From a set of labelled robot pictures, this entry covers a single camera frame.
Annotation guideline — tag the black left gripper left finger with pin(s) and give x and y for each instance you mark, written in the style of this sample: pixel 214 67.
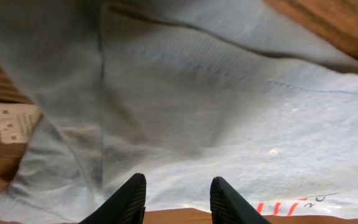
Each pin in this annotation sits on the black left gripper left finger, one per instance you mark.
pixel 125 206

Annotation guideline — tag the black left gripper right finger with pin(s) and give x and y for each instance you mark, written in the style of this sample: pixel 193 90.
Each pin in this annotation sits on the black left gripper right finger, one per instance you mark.
pixel 229 207

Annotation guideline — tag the light blue t-shirt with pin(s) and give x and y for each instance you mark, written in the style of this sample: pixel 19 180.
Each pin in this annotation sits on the light blue t-shirt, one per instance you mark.
pixel 181 91

